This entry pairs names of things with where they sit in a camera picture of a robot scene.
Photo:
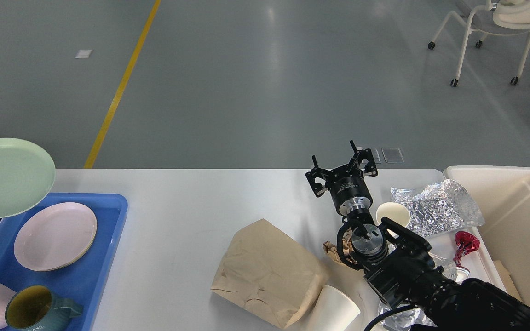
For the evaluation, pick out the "white paper cup upright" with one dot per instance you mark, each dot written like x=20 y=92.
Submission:
x=394 y=211

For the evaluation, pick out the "crumpled aluminium foil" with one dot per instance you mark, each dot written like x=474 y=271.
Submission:
x=439 y=208

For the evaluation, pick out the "red foil wrapper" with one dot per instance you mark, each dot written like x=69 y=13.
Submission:
x=466 y=243

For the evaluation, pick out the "white office chair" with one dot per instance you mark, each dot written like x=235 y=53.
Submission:
x=489 y=17

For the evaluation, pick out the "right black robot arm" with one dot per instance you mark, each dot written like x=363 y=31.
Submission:
x=397 y=265

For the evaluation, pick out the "brown paper bag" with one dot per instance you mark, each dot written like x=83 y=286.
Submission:
x=266 y=272

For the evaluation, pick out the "cardboard piece in bin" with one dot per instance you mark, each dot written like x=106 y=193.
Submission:
x=506 y=279

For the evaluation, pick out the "green plate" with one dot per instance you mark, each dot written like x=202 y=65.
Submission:
x=27 y=174

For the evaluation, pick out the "floor socket plate right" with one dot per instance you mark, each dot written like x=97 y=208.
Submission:
x=393 y=155

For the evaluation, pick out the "beige plastic bin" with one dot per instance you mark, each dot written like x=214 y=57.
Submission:
x=503 y=196

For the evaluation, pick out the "white paper cup lying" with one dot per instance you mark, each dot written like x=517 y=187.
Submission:
x=333 y=311

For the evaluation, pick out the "pink plate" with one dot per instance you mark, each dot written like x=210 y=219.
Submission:
x=55 y=237

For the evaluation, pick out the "blue plastic tray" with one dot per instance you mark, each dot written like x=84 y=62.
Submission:
x=84 y=280

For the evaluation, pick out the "floor socket plate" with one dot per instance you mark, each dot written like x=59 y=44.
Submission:
x=375 y=155
x=393 y=155

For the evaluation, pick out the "crumpled brown paper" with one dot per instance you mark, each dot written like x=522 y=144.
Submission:
x=332 y=252

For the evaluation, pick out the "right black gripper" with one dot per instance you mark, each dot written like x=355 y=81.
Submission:
x=346 y=185

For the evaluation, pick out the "teal mug yellow inside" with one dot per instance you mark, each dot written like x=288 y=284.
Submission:
x=37 y=308

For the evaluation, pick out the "foil tray container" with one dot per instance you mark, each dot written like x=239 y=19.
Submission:
x=404 y=320

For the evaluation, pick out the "floor socket plate left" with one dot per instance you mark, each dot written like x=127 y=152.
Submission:
x=375 y=155

